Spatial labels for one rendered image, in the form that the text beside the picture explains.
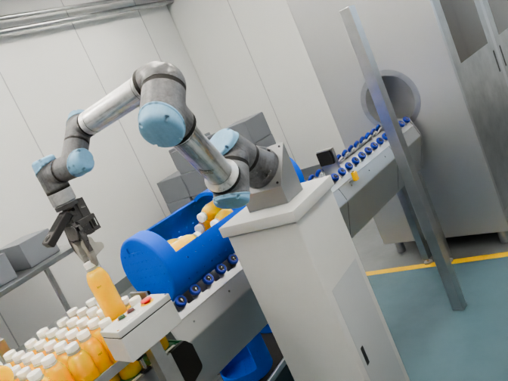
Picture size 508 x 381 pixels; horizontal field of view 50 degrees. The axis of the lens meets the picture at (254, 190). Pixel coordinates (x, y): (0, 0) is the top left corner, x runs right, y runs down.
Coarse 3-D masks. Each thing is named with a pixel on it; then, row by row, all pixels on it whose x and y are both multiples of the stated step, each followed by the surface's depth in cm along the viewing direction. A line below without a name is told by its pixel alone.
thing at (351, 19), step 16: (352, 16) 258; (352, 32) 261; (368, 48) 264; (368, 64) 263; (368, 80) 267; (384, 96) 267; (384, 112) 269; (384, 128) 273; (400, 128) 273; (400, 144) 271; (400, 160) 275; (416, 176) 277; (416, 192) 277; (416, 208) 281; (432, 224) 281; (432, 240) 283; (432, 256) 287; (448, 256) 288; (448, 272) 285; (448, 288) 289; (464, 304) 292
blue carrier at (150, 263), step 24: (168, 216) 216; (192, 216) 232; (144, 240) 190; (192, 240) 197; (216, 240) 204; (144, 264) 194; (168, 264) 187; (192, 264) 195; (216, 264) 208; (144, 288) 202; (168, 288) 192
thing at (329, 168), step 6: (318, 150) 289; (324, 150) 284; (330, 150) 282; (318, 156) 286; (324, 156) 284; (330, 156) 281; (336, 156) 284; (324, 162) 285; (330, 162) 283; (336, 162) 283; (324, 168) 289; (330, 168) 286; (336, 168) 284; (330, 174) 288
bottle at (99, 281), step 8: (88, 272) 167; (96, 272) 166; (104, 272) 168; (88, 280) 166; (96, 280) 166; (104, 280) 167; (96, 288) 166; (104, 288) 167; (112, 288) 168; (96, 296) 167; (104, 296) 167; (112, 296) 168; (104, 304) 167; (112, 304) 168; (120, 304) 169; (104, 312) 168; (112, 312) 168; (120, 312) 169; (112, 320) 169
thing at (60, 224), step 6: (60, 216) 163; (66, 216) 163; (54, 222) 164; (60, 222) 162; (66, 222) 163; (54, 228) 161; (60, 228) 161; (48, 234) 161; (54, 234) 160; (60, 234) 161; (48, 240) 159; (54, 240) 160; (48, 246) 161
